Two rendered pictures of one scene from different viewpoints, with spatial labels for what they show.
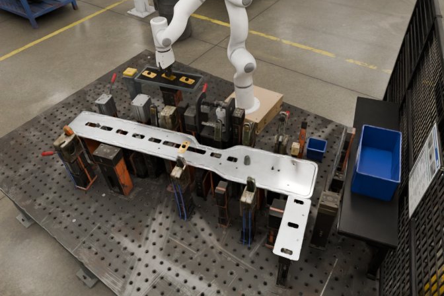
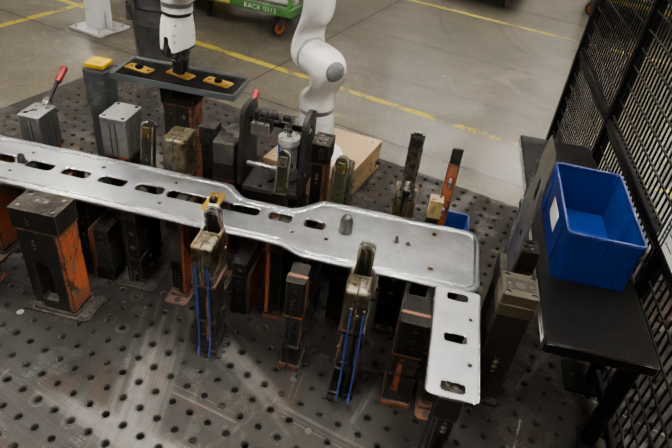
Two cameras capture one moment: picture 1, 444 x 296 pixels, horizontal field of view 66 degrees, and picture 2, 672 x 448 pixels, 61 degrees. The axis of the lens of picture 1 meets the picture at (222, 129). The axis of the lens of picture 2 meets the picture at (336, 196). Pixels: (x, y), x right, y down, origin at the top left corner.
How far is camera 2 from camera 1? 45 cm
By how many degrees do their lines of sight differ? 14
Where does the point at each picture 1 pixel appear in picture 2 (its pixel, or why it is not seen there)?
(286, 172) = (423, 247)
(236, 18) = not seen: outside the picture
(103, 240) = (16, 406)
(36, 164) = not seen: outside the picture
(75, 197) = not seen: outside the picture
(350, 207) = (557, 302)
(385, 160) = (595, 228)
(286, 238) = (447, 362)
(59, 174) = not seen: outside the picture
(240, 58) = (319, 53)
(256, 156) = (361, 221)
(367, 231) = (599, 343)
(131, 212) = (86, 345)
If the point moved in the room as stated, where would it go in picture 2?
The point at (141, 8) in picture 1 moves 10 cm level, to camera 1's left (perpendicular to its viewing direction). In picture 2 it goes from (98, 22) to (85, 22)
